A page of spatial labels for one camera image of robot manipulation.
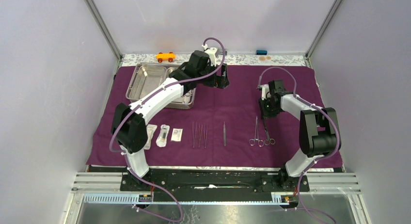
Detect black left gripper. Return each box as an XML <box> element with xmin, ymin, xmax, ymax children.
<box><xmin>196</xmin><ymin>61</ymin><xmax>228</xmax><ymax>88</ymax></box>

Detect steel surgical forceps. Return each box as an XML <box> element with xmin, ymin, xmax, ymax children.
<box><xmin>249</xmin><ymin>117</ymin><xmax>264</xmax><ymax>147</ymax></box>

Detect purple cloth wrap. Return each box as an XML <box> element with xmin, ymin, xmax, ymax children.
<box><xmin>86</xmin><ymin>64</ymin><xmax>343</xmax><ymax>169</ymax></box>

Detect remaining steel instrument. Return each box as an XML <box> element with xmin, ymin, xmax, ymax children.
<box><xmin>223</xmin><ymin>121</ymin><xmax>227</xmax><ymax>146</ymax></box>

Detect steel tweezers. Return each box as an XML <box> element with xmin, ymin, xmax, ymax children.
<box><xmin>204</xmin><ymin>124</ymin><xmax>208</xmax><ymax>148</ymax></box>
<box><xmin>192</xmin><ymin>122</ymin><xmax>197</xmax><ymax>148</ymax></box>

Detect steel scalpel handle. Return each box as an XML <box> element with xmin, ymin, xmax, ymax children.
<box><xmin>198</xmin><ymin>124</ymin><xmax>204</xmax><ymax>148</ymax></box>

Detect small white sterile packet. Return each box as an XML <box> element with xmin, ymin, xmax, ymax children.
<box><xmin>171</xmin><ymin>128</ymin><xmax>183</xmax><ymax>142</ymax></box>

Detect perforated steel instrument tray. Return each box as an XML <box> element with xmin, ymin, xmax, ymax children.
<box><xmin>126</xmin><ymin>63</ymin><xmax>196</xmax><ymax>110</ymax></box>

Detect long white sterile packet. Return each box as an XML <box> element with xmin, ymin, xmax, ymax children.
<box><xmin>144</xmin><ymin>124</ymin><xmax>158</xmax><ymax>150</ymax></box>

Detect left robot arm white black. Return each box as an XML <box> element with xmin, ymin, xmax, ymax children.
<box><xmin>110</xmin><ymin>48</ymin><xmax>229</xmax><ymax>191</ymax></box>

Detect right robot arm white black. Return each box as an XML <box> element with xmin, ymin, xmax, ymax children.
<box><xmin>257</xmin><ymin>80</ymin><xmax>341</xmax><ymax>191</ymax></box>

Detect blue plastic block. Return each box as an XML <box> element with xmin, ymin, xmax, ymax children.
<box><xmin>255</xmin><ymin>49</ymin><xmax>268</xmax><ymax>55</ymax></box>

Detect orange toy car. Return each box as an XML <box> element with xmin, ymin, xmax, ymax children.
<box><xmin>156</xmin><ymin>52</ymin><xmax>176</xmax><ymax>63</ymax></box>

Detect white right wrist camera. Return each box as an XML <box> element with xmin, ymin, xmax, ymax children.
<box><xmin>259</xmin><ymin>84</ymin><xmax>270</xmax><ymax>100</ymax></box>

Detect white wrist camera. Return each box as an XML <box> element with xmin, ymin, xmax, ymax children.
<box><xmin>259</xmin><ymin>84</ymin><xmax>270</xmax><ymax>100</ymax></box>
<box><xmin>202</xmin><ymin>44</ymin><xmax>220</xmax><ymax>66</ymax></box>

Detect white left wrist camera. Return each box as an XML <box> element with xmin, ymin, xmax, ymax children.
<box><xmin>202</xmin><ymin>44</ymin><xmax>220</xmax><ymax>66</ymax></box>

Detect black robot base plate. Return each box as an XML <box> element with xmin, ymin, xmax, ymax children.
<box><xmin>120</xmin><ymin>169</ymin><xmax>310</xmax><ymax>200</ymax></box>

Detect slotted grey cable duct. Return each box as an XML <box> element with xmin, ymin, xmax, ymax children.
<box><xmin>82</xmin><ymin>193</ymin><xmax>289</xmax><ymax>205</ymax></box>

